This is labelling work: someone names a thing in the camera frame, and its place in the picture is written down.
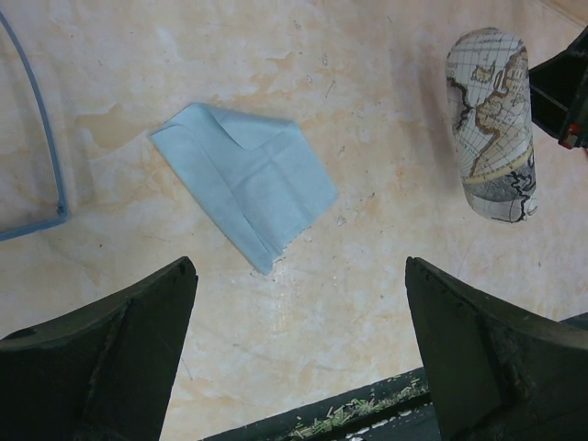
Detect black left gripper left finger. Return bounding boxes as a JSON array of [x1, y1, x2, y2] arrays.
[[1, 256, 198, 440]]

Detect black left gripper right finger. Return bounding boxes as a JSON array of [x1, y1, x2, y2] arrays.
[[405, 257, 587, 440]]

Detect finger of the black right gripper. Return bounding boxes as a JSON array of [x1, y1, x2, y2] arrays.
[[529, 30, 587, 147]]

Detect map print glasses case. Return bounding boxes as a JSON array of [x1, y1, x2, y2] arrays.
[[446, 28, 537, 223]]

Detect blue-grey sunglasses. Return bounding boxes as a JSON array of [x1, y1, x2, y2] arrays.
[[1, 15, 69, 242]]

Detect light blue cloth left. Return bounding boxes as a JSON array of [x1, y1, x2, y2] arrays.
[[151, 104, 338, 275]]

